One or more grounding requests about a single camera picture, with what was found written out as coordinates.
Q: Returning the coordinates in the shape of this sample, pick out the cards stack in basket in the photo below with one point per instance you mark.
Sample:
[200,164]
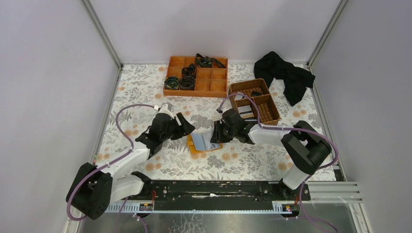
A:
[247,114]

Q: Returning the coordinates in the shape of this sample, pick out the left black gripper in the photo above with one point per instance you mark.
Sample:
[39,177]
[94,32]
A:
[175,125]

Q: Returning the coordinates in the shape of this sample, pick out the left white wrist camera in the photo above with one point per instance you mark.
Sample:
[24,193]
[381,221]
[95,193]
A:
[166,108]

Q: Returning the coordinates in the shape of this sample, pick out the rolled black belt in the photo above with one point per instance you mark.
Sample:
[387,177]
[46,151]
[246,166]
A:
[187,83]
[190,70]

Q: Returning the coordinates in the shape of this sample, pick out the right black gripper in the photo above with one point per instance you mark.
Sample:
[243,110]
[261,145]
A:
[224,130]

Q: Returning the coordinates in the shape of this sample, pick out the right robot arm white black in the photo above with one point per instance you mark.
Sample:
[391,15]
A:
[307,148]

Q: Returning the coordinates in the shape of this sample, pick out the floral patterned table mat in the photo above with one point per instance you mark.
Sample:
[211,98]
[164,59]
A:
[141,86]

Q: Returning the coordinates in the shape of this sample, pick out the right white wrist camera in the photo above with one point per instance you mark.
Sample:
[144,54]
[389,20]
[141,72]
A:
[219,110]

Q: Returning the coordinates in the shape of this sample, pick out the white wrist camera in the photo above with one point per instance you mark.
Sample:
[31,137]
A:
[166,108]
[219,110]

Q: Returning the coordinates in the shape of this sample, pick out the rolled black belt upper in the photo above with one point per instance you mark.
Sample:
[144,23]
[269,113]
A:
[190,70]

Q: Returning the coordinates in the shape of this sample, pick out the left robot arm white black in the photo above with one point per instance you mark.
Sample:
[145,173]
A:
[95,187]

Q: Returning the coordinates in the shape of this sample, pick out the rolled dark belt left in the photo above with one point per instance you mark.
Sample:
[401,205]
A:
[172,83]

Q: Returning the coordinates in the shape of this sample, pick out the black crumpled cloth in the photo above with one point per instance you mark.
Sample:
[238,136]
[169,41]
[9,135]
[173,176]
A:
[296,80]

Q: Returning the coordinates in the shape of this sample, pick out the orange wooden divided tray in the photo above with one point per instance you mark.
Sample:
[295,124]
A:
[196,76]

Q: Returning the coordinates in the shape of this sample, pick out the brown wicker basket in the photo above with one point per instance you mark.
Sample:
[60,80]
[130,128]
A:
[269,114]

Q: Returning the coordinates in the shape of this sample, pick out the loose dark belt top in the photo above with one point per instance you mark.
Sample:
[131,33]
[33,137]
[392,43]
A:
[207,62]

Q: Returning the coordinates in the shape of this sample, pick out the black card in basket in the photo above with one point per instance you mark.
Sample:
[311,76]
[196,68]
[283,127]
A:
[255,94]

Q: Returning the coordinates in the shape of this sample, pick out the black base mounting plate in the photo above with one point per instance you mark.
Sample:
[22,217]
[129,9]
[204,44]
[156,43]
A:
[168,195]

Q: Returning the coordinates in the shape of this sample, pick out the rolled black belt middle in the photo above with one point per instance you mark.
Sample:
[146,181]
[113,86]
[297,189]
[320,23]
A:
[187,83]

